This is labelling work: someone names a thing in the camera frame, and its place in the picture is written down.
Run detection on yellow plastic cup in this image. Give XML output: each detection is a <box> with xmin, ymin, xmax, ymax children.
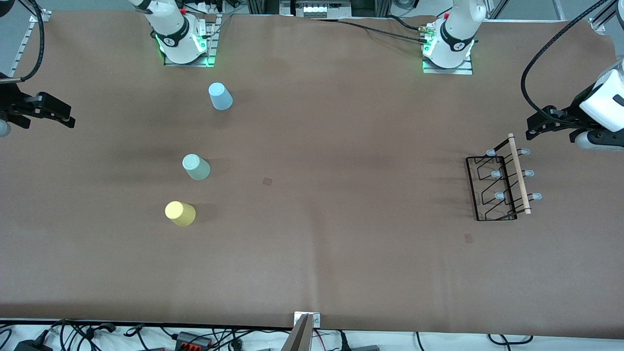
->
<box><xmin>165</xmin><ymin>201</ymin><xmax>196</xmax><ymax>227</ymax></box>

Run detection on light blue plastic cup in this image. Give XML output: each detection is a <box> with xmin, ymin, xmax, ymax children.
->
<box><xmin>208</xmin><ymin>82</ymin><xmax>234</xmax><ymax>111</ymax></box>

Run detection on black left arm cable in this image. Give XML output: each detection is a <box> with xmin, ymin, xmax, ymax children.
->
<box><xmin>520</xmin><ymin>0</ymin><xmax>616</xmax><ymax>117</ymax></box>

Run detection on black power adapter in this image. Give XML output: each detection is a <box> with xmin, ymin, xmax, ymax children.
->
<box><xmin>14</xmin><ymin>339</ymin><xmax>54</xmax><ymax>351</ymax></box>

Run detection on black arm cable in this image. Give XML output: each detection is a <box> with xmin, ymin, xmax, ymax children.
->
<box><xmin>520</xmin><ymin>0</ymin><xmax>616</xmax><ymax>117</ymax></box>
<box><xmin>19</xmin><ymin>0</ymin><xmax>45</xmax><ymax>81</ymax></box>

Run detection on black looped floor cable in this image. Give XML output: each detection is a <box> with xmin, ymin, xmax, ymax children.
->
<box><xmin>487</xmin><ymin>333</ymin><xmax>533</xmax><ymax>348</ymax></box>

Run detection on black orange connector block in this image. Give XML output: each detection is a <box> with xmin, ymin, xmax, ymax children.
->
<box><xmin>175</xmin><ymin>331</ymin><xmax>214</xmax><ymax>351</ymax></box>

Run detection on white power strip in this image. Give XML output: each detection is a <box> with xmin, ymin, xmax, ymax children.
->
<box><xmin>292</xmin><ymin>0</ymin><xmax>352</xmax><ymax>19</ymax></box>

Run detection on pale green plastic cup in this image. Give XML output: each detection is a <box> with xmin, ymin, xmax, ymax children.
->
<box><xmin>182</xmin><ymin>154</ymin><xmax>211</xmax><ymax>181</ymax></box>

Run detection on black thin table cable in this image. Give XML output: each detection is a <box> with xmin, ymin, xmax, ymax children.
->
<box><xmin>383</xmin><ymin>14</ymin><xmax>427</xmax><ymax>34</ymax></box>

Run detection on black wire cup holder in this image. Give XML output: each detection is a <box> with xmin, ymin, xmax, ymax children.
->
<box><xmin>466</xmin><ymin>133</ymin><xmax>543</xmax><ymax>222</ymax></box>

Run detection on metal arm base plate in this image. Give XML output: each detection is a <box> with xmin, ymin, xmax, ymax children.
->
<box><xmin>422</xmin><ymin>22</ymin><xmax>474</xmax><ymax>75</ymax></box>
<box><xmin>163</xmin><ymin>14</ymin><xmax>218</xmax><ymax>67</ymax></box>

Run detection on black braided table cable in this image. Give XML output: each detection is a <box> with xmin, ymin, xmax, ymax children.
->
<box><xmin>312</xmin><ymin>17</ymin><xmax>430</xmax><ymax>45</ymax></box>

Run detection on grey camera stand pole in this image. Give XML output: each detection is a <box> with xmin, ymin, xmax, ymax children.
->
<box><xmin>280</xmin><ymin>314</ymin><xmax>315</xmax><ymax>351</ymax></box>

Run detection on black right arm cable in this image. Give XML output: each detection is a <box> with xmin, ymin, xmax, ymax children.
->
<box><xmin>19</xmin><ymin>0</ymin><xmax>45</xmax><ymax>81</ymax></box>

